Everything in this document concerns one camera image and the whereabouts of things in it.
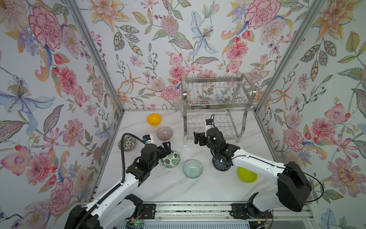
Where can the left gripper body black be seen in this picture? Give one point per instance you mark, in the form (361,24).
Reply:
(152,165)

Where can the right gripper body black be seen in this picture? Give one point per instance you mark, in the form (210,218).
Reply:
(211,149)

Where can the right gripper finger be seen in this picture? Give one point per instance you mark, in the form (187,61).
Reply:
(219,160)
(200,138)

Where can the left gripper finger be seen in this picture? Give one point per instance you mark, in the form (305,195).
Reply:
(167,147)
(161,152)

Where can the black white patterned bowl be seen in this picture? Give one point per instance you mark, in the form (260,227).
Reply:
(223,168)

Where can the lime green plastic bowl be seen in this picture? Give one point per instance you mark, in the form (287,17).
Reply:
(246,175)

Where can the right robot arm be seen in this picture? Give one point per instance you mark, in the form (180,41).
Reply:
(293,188)

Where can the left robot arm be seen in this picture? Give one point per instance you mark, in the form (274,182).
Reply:
(119,202)

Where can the silver two-tier dish rack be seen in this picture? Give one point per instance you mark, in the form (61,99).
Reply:
(225,99)

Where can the purple striped glass bowl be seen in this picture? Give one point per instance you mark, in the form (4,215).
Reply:
(164,133)

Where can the green leaf pattern bowl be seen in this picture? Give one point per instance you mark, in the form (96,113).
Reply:
(171,161)

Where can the speckled dark patterned bowl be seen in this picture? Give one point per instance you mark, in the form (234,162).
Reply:
(127,143)

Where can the pale green glass bowl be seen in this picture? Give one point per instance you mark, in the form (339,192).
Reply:
(192,169)

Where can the yellow plastic bowl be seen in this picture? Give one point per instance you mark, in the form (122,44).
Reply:
(154,119)

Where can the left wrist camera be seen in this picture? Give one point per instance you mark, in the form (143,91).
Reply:
(148,139)

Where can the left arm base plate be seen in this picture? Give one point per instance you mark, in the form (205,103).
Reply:
(143,211)

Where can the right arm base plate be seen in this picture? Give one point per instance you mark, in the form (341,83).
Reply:
(248,211)

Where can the aluminium mounting rail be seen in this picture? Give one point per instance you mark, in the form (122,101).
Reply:
(200,211)

